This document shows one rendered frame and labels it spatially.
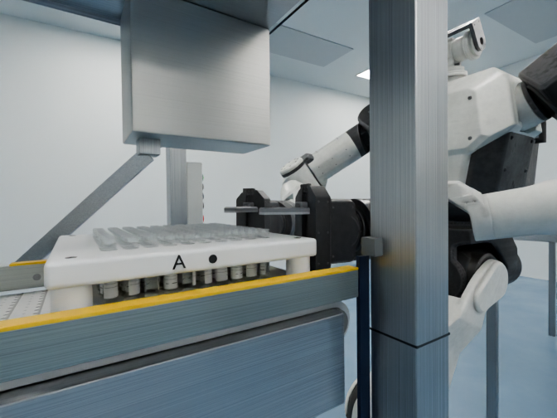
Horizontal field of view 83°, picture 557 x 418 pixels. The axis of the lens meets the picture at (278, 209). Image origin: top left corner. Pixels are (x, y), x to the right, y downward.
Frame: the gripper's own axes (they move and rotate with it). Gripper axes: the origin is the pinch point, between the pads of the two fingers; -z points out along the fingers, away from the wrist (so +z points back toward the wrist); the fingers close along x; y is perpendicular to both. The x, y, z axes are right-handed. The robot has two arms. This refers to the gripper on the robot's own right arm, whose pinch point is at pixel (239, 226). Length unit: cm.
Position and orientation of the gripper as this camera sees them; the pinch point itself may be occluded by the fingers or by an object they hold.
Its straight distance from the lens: 50.6
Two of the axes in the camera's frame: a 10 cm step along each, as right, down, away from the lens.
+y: -9.0, 0.0, 4.3
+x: 0.0, 10.0, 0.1
